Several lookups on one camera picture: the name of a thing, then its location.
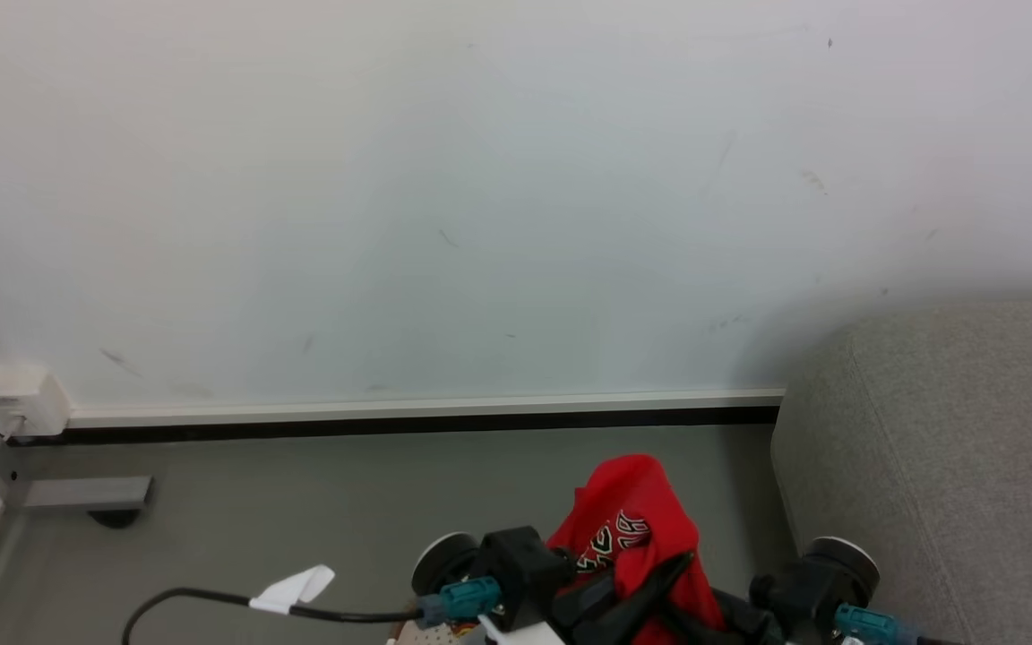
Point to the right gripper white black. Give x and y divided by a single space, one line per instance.
749 623

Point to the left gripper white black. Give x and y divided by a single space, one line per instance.
583 605

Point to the red printed jersey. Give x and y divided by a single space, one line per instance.
628 497

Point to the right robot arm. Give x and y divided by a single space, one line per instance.
843 560

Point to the white perforated laundry basket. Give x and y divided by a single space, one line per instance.
431 636

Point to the grey fabric sofa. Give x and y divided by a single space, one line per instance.
955 466

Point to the white and black baseboard strip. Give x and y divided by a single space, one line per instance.
426 416

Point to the black round frame foot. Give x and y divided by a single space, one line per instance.
115 518

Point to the white wall socket box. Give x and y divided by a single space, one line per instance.
21 399

